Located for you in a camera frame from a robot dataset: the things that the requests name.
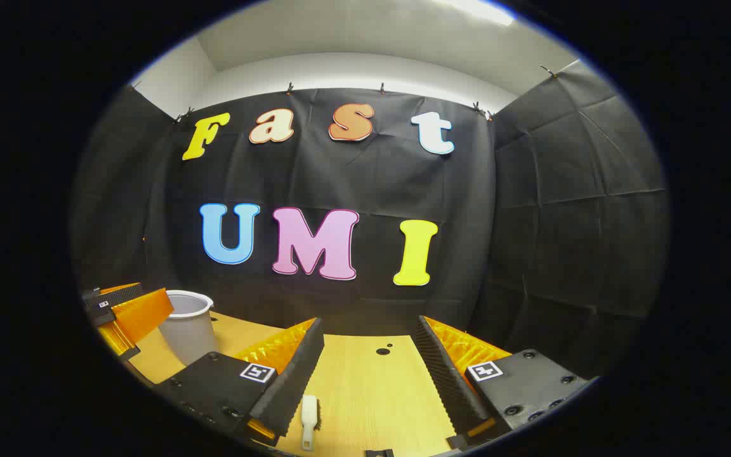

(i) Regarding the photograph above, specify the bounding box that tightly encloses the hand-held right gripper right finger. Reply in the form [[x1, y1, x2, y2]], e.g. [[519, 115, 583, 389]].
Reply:
[[414, 315, 591, 453]]

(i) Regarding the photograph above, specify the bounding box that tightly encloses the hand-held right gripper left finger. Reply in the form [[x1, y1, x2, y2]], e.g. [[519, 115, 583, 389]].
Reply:
[[153, 316, 326, 446]]

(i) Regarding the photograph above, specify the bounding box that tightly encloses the small white broom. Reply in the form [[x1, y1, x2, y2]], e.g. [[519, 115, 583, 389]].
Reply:
[[301, 395, 322, 452]]

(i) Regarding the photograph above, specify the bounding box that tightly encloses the white garbage bin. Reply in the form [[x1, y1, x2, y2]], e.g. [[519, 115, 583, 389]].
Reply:
[[158, 289, 219, 367]]

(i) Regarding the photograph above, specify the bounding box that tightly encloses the wooden desktop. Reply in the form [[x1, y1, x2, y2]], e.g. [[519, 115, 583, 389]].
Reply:
[[128, 310, 499, 456]]

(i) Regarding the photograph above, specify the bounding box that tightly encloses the black backdrop cloth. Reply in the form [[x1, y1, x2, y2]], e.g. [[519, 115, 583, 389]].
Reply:
[[70, 60, 669, 381]]

